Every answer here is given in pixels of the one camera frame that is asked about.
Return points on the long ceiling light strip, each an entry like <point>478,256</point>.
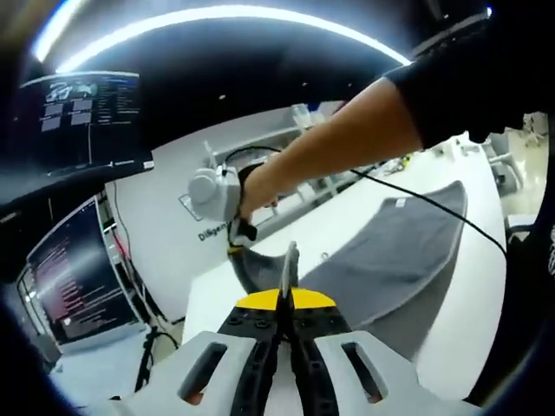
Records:
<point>217,24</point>
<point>60,30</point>

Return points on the grey metal shelving unit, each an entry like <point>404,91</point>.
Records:
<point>303,203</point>

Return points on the person's black-clothed upper body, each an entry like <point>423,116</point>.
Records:
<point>455,95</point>

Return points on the pile of small tools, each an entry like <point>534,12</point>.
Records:
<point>401,162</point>

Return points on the person's right hand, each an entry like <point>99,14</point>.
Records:
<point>262,190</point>

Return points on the large dark monitor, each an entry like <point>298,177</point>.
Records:
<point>86,121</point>

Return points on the grey towel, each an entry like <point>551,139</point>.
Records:
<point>390,247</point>

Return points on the monitor with text lines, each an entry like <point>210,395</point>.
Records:
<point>82,281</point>

